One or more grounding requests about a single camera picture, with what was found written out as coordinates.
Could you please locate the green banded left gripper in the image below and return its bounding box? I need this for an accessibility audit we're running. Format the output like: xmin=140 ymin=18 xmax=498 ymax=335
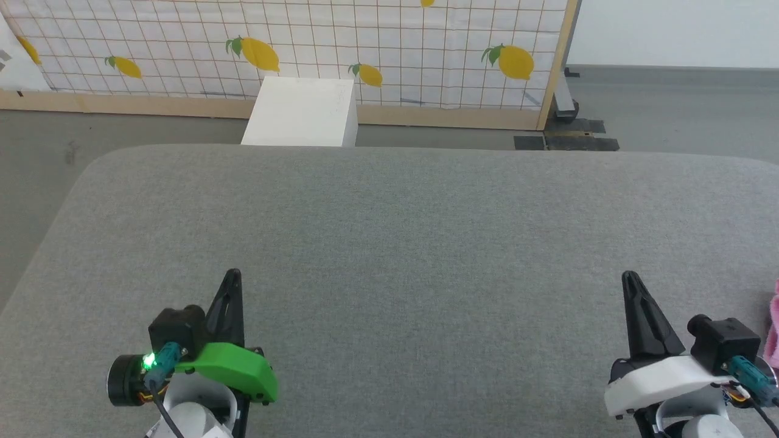
xmin=175 ymin=268 xmax=280 ymax=438

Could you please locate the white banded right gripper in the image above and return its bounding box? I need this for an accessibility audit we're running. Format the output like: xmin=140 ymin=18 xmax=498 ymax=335
xmin=604 ymin=271 xmax=732 ymax=436

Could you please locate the pink garment with white label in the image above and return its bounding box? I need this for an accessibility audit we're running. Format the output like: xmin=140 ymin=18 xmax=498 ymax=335
xmin=763 ymin=279 xmax=779 ymax=369

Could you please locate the white box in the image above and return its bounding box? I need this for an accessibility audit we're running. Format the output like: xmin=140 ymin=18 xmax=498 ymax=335
xmin=240 ymin=76 xmax=359 ymax=148

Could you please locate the white panel with grey shapes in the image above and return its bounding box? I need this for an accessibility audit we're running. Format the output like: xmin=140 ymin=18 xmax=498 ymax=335
xmin=0 ymin=12 xmax=53 ymax=92

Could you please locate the lemon print grid screen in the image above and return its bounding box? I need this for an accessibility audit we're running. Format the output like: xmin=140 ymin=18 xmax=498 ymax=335
xmin=0 ymin=0 xmax=581 ymax=131

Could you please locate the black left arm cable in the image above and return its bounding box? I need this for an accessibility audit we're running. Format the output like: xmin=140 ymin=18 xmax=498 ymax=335
xmin=144 ymin=371 xmax=185 ymax=438

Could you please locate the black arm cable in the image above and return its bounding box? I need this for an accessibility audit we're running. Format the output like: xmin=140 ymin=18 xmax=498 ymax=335
xmin=730 ymin=383 xmax=779 ymax=438
xmin=144 ymin=371 xmax=185 ymax=438

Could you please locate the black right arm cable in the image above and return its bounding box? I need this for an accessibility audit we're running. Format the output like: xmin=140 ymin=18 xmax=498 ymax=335
xmin=730 ymin=383 xmax=779 ymax=438

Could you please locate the black screen base plate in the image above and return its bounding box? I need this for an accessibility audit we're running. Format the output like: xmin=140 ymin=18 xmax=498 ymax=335
xmin=514 ymin=118 xmax=621 ymax=152

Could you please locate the grey metal screen post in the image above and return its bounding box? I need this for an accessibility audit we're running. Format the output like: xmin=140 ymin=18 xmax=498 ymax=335
xmin=551 ymin=66 xmax=581 ymax=120

